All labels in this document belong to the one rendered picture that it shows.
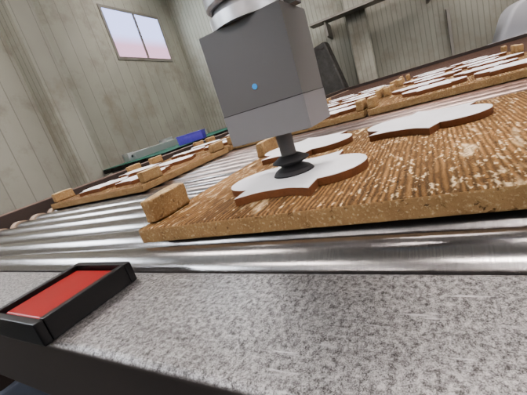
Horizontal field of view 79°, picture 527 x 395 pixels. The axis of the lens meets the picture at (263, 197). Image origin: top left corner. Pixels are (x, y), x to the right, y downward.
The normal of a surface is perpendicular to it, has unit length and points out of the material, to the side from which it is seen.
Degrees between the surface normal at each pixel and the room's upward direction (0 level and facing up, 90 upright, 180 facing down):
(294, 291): 0
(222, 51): 90
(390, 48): 90
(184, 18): 90
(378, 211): 90
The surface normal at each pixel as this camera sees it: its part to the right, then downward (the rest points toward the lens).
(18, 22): 0.90, -0.17
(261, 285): -0.29, -0.92
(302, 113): -0.43, 0.36
